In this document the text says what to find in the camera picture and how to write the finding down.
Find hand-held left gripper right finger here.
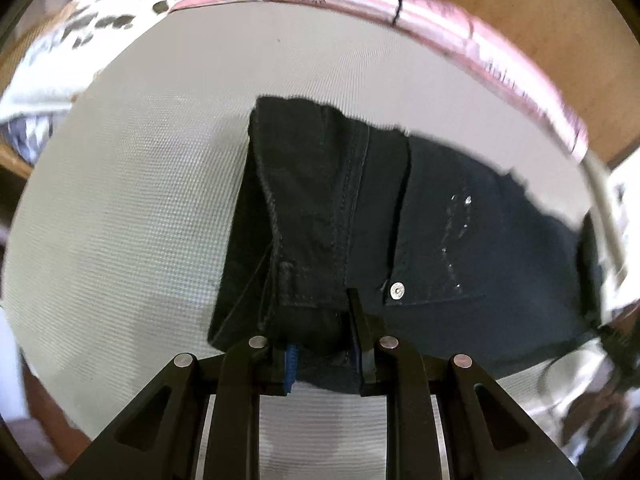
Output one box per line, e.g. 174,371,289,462
347,289,583,480

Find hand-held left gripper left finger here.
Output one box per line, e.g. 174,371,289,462
65,336,300,480

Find black pants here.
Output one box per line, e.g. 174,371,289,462
207,95,608,393

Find white brown printed cloth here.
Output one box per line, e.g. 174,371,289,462
505,300,640,466

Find grey woven bed mat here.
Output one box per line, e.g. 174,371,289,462
2,0,631,480

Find pink striped bedsheet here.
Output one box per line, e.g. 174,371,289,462
170,0,591,163

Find spotted printed blanket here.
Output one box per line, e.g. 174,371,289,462
0,0,216,166

